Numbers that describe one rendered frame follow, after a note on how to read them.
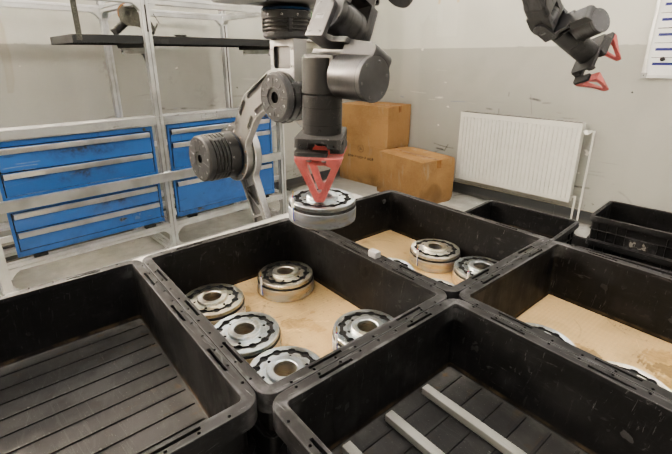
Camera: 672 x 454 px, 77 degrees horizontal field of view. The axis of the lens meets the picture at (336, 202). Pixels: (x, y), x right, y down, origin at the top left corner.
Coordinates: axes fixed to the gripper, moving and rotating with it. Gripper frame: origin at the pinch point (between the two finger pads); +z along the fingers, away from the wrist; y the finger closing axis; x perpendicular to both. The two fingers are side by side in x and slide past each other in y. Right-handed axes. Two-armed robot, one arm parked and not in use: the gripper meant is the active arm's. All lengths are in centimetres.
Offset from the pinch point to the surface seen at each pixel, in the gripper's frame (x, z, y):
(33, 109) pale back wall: 207, 21, 187
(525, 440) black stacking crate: -26.7, 20.7, -23.0
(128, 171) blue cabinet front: 126, 46, 149
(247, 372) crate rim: 4.1, 11.1, -26.7
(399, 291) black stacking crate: -12.7, 14.1, -4.1
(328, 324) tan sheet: -1.8, 21.6, -3.5
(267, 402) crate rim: 1.3, 12.0, -29.5
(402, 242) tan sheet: -15.2, 22.2, 30.3
